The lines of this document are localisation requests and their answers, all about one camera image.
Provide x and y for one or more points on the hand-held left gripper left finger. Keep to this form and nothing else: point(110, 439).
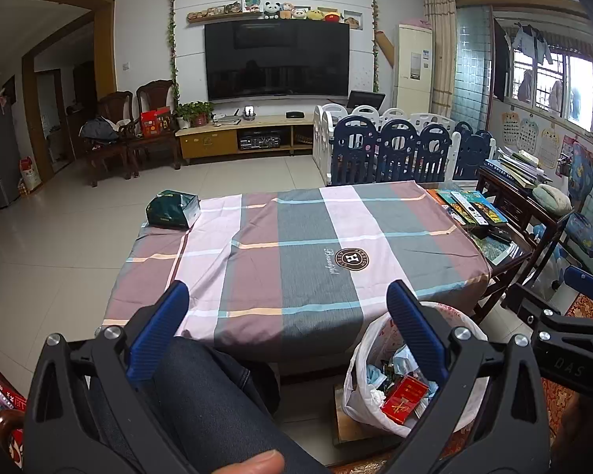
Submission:
point(160, 326)

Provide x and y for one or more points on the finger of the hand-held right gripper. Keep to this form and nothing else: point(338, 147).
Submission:
point(526, 303)
point(583, 282)

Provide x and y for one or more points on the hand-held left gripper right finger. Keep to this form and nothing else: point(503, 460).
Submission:
point(417, 326)

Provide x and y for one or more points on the white lined trash basket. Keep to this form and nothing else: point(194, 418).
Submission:
point(370, 345)

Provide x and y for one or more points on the white tissue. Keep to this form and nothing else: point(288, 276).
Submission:
point(375, 395)

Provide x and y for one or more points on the person's left hand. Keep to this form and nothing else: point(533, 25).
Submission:
point(257, 464)

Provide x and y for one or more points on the dark wooden table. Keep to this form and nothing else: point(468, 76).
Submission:
point(494, 286)

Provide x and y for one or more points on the landscape picture book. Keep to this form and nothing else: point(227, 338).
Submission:
point(496, 251)

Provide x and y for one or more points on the black remote control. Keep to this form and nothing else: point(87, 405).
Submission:
point(499, 235)

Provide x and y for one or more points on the person's leg in dark pants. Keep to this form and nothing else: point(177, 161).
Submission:
point(212, 395)

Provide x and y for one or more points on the grey green cushion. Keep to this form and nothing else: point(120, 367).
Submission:
point(552, 200)

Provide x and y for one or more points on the blue child's chair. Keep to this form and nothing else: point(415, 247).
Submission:
point(580, 177)

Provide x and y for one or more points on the blue green picture book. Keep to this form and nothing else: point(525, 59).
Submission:
point(487, 206)

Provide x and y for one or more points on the dark wooden side desk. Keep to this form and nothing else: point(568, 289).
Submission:
point(509, 197)

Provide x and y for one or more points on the green tissue box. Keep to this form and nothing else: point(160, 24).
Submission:
point(170, 210)

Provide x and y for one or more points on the orange book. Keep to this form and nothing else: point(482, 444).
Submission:
point(437, 196)

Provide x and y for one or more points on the stack of books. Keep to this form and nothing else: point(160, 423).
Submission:
point(516, 168)

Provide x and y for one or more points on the plaid tablecloth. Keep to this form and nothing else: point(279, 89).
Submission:
point(301, 227)

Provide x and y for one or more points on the blue white playpen fence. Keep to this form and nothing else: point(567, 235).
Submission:
point(395, 150)

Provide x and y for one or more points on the yellow wooden tv cabinet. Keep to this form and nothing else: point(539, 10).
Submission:
point(207, 140)

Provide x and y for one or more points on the barred window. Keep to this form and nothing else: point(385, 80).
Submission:
point(578, 84)

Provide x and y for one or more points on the red white bag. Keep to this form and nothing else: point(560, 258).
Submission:
point(29, 175)

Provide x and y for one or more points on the red gift box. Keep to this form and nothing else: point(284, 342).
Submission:
point(155, 122)

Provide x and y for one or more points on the black bag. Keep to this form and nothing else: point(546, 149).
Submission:
point(99, 130)

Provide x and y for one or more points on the black stereo amplifier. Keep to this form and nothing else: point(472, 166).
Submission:
point(260, 139)

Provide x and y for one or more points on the green potted plant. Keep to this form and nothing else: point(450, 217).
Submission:
point(195, 111)

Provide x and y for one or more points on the dark wooden armchair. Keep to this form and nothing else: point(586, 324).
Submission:
point(116, 103)
point(155, 94)

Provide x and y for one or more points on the phone on stand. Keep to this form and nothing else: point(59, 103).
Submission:
point(249, 112)

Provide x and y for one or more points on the black monitor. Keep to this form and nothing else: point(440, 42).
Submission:
point(365, 100)

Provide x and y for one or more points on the hanging black garment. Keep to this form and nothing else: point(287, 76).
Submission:
point(501, 59)

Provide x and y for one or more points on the hanging blue shirt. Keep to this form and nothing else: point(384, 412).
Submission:
point(532, 43)

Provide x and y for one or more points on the black set-top box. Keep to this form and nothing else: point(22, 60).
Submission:
point(294, 114)

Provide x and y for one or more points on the white standing air conditioner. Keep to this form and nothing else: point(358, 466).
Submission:
point(412, 74)

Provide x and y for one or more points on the beige curtain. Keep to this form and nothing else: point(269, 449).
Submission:
point(439, 54)

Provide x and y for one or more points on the large black television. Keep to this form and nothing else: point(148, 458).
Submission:
point(276, 61)

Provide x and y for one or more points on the artificial ivy vine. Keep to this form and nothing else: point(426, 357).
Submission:
point(172, 34)
point(375, 34)

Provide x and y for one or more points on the pink air conditioner cover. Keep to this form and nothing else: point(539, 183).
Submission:
point(417, 23)

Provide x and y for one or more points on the small framed picture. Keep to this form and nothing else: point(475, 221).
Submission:
point(353, 19)

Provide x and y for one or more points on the red yellow plush toy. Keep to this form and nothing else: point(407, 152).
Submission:
point(332, 16)

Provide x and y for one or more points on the pale plush toy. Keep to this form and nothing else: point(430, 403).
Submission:
point(300, 13)

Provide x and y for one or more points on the panda plush toy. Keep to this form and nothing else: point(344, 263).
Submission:
point(272, 10)

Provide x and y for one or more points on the green picture card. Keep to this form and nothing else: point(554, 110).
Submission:
point(252, 2)

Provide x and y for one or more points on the brown bear plush toy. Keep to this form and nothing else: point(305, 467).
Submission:
point(286, 11)

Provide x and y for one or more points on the red wall poster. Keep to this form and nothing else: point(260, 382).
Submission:
point(567, 155)

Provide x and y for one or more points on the pale wall chart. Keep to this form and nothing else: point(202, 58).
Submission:
point(549, 148)
point(528, 136)
point(510, 128)

